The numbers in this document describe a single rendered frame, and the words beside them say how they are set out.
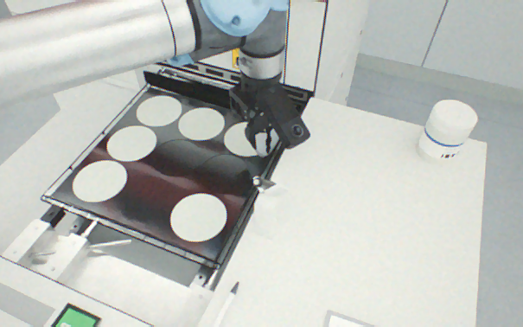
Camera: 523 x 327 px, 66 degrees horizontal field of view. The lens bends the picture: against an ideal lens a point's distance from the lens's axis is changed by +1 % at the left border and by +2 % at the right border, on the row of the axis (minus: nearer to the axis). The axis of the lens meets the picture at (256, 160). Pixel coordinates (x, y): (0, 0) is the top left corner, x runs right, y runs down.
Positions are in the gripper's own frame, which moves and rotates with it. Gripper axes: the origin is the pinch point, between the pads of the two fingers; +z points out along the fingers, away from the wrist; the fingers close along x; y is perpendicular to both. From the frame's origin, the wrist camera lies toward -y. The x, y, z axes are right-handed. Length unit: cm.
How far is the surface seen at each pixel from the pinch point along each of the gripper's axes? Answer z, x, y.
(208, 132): 1.3, 5.9, 13.1
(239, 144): 1.2, 2.3, 6.4
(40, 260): 3.3, 44.5, 5.3
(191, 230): 1.3, 20.8, -5.9
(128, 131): 1.3, 19.9, 23.4
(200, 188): 1.3, 14.8, 1.2
